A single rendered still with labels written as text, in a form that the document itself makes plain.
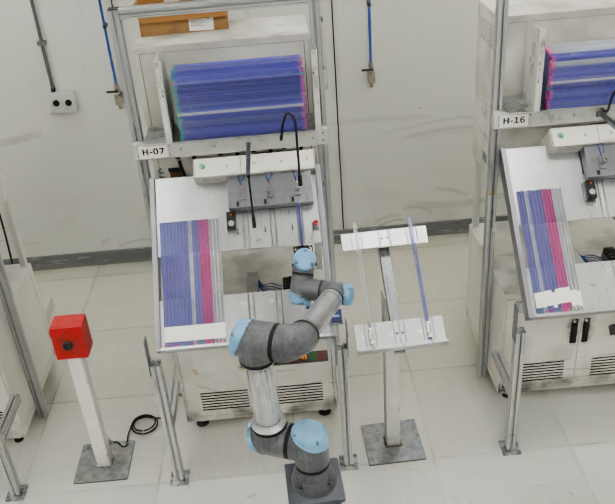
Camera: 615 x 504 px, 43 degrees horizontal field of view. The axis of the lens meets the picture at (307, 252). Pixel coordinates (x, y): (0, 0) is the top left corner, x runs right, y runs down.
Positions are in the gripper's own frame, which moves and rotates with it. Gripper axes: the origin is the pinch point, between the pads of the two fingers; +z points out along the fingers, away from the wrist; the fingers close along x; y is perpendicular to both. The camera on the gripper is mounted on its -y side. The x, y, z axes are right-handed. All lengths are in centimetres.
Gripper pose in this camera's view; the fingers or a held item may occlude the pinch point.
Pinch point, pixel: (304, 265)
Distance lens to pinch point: 295.1
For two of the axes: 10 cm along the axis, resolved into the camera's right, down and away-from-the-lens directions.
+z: -0.1, 0.1, 10.0
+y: -0.9, -10.0, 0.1
